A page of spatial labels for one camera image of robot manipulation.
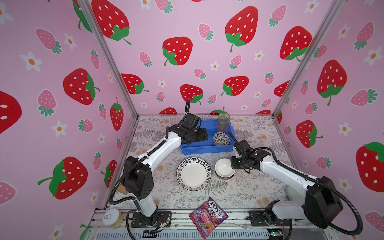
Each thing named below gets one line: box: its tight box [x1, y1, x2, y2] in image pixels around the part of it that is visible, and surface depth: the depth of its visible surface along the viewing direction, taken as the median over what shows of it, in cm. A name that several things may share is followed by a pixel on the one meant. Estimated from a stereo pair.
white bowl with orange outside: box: [214, 158, 236, 180], surface depth 87 cm
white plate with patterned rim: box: [176, 157, 212, 191], surface depth 90 cm
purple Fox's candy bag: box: [188, 197, 229, 240], surface depth 75 cm
